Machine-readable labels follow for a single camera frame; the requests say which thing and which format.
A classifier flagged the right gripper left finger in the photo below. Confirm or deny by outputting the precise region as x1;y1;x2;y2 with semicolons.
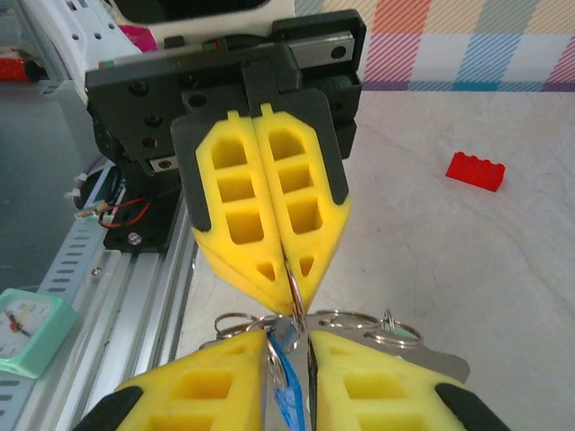
71;330;270;431

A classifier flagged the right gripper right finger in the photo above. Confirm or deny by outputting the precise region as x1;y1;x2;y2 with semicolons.
306;330;513;431

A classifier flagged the blue key tag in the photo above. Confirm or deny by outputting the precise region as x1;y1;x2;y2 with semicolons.
264;334;307;431

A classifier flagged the metal keyring bunch with keys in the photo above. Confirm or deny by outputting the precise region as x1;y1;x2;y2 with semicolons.
199;264;472;431

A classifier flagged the red cylindrical object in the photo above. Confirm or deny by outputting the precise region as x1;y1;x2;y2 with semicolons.
0;57;40;83

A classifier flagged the small red toy brick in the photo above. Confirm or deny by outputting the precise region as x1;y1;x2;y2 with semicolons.
445;151;507;194

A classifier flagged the mint green alarm clock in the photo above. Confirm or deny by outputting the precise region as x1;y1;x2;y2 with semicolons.
0;288;81;379

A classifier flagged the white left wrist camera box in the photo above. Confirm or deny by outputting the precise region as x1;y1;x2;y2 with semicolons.
114;0;296;40

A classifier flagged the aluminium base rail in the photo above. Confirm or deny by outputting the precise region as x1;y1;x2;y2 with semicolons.
26;197;199;431

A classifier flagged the grey slotted cable duct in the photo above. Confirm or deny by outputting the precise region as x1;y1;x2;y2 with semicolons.
0;197;122;431

